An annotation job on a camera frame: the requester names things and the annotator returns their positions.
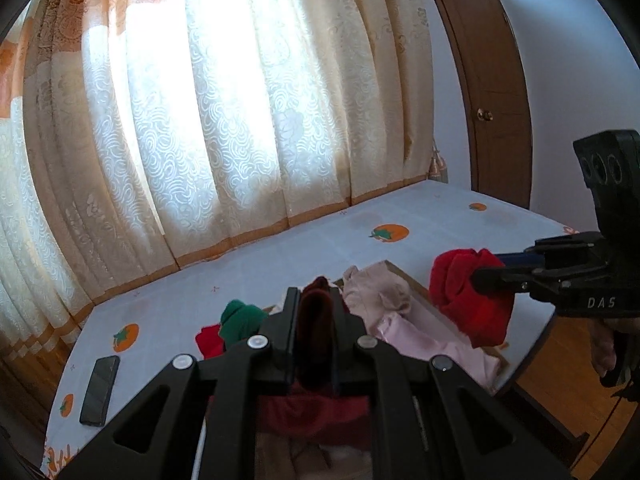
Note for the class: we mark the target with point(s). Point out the person's right hand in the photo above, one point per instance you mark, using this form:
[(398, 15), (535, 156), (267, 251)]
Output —
[(602, 347)]

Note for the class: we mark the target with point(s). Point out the red underwear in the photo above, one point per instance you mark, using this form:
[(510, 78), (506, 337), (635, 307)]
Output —
[(210, 342), (465, 300)]

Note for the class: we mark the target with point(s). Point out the shallow cardboard tray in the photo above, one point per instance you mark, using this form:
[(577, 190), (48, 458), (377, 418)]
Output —
[(407, 280)]

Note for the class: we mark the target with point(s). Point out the tan underwear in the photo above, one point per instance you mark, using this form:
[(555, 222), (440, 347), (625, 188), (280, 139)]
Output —
[(380, 295)]

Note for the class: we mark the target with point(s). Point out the pale pink underwear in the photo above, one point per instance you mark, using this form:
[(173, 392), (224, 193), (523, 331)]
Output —
[(430, 350)]

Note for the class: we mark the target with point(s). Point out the brass door knob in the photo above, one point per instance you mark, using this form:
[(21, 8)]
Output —
[(484, 115)]

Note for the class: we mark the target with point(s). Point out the maroon underwear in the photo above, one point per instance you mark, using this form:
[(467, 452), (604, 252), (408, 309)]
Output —
[(315, 320)]

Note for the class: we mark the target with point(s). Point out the cream patterned curtain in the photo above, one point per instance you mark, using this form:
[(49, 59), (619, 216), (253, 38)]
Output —
[(225, 110)]

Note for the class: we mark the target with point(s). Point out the curtain tassel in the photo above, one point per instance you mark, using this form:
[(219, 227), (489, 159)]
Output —
[(438, 162)]

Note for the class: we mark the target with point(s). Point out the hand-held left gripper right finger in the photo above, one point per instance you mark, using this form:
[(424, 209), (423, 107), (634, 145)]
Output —
[(340, 325)]

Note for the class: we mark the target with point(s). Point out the green navy underwear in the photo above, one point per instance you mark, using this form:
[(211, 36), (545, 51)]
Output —
[(240, 317)]

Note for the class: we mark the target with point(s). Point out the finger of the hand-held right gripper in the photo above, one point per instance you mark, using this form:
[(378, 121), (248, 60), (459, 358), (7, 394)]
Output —
[(520, 259), (500, 277)]

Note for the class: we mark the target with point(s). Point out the brown wooden door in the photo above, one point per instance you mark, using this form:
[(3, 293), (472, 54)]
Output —
[(480, 85)]

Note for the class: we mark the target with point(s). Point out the black smartphone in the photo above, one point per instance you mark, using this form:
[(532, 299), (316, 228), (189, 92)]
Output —
[(100, 390)]

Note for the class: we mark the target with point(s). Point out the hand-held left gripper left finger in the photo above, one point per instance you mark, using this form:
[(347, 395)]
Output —
[(287, 320)]

